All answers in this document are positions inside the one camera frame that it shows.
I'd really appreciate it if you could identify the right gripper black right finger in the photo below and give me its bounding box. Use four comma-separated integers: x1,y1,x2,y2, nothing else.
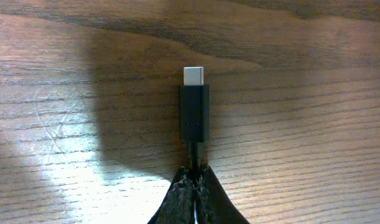
195,164,249,224

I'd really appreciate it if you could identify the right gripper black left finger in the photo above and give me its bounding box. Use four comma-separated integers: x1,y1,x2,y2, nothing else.
148,167,195,224

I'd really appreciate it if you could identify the black USB charging cable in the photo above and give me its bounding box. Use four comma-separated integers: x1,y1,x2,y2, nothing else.
178,66,210,175

